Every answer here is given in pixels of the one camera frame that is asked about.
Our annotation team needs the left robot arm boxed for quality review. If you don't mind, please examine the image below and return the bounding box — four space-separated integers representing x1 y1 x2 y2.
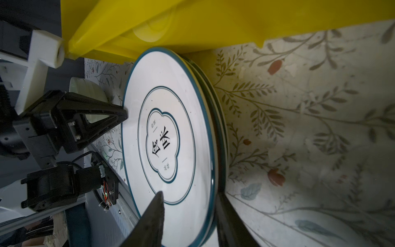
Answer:
1 17 127 222

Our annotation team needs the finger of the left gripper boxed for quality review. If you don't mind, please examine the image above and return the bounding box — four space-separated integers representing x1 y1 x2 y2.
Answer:
56 93 128 153

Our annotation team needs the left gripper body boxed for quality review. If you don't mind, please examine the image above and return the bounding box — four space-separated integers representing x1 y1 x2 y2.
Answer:
1 18 65 170

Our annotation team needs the white plate teal rim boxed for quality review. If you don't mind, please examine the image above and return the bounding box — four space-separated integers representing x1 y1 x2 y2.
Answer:
121 47 218 247

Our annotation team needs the green ceramic bowl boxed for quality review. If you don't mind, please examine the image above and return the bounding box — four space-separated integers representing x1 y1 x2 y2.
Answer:
69 77 109 124

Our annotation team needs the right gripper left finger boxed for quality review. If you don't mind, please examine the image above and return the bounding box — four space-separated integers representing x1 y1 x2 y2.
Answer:
120 191 165 247

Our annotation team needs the yellow plastic bin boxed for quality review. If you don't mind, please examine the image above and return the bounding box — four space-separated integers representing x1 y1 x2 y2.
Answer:
61 1 395 64

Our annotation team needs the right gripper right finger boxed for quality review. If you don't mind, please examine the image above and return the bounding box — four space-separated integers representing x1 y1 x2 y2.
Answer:
216 192 259 247

